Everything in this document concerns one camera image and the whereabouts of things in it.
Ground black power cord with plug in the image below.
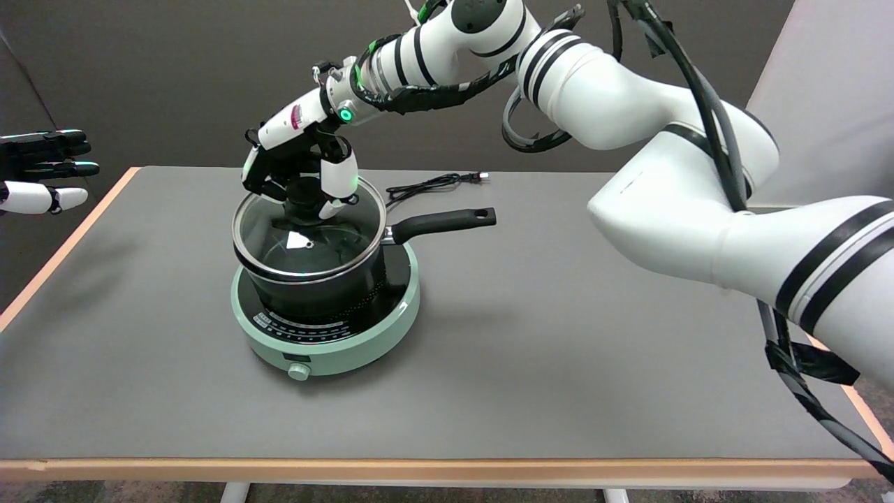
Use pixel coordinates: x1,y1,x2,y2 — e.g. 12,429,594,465
384,171,491,210

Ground black soup pot with handle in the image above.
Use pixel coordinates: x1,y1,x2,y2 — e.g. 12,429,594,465
233,189,498,323

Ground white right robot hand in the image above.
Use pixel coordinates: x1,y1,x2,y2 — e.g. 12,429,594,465
241,96,360,221

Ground thick black cable harness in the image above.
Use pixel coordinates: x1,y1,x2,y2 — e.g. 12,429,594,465
606,0,894,484

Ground mint green induction cooker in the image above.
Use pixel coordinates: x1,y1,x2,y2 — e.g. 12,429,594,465
230,241,421,382

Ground black wrapped forearm cable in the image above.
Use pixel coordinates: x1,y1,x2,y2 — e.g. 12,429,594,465
351,38,522,115

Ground thin black looped cable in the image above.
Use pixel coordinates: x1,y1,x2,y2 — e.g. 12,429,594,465
501,89,578,154

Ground white wall panel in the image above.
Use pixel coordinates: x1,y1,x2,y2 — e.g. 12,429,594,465
746,0,894,207

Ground black and white left hand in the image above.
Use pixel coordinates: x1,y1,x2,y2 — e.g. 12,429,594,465
0,129,101,216

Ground glass pot lid black knob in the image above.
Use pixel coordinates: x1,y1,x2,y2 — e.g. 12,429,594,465
233,176,387,284

